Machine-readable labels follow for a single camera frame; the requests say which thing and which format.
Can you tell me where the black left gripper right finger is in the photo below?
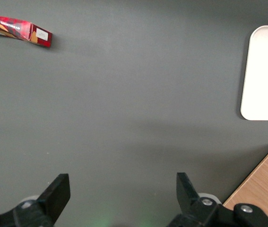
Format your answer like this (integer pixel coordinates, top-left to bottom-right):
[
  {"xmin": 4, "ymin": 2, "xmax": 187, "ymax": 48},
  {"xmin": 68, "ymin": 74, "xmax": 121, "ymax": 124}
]
[{"xmin": 169, "ymin": 172, "xmax": 268, "ymax": 227}]

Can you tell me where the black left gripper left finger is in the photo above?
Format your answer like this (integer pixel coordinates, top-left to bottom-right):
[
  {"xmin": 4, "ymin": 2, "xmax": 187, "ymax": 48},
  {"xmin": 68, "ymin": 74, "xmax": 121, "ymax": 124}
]
[{"xmin": 0, "ymin": 173, "xmax": 71, "ymax": 227}]

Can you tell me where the red cookie box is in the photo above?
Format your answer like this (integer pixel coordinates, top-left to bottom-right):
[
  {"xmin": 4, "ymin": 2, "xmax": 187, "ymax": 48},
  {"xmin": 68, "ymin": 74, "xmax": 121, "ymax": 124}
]
[{"xmin": 0, "ymin": 12, "xmax": 53, "ymax": 48}]

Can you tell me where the white rectangular tray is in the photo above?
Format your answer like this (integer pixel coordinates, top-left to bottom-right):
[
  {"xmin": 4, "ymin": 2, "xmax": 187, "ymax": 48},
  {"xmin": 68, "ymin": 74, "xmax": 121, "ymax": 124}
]
[{"xmin": 240, "ymin": 25, "xmax": 268, "ymax": 121}]

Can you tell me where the wooden two-drawer cabinet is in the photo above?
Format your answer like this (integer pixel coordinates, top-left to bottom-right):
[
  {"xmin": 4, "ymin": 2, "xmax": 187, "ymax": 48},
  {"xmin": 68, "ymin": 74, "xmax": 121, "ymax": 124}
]
[{"xmin": 222, "ymin": 143, "xmax": 268, "ymax": 227}]

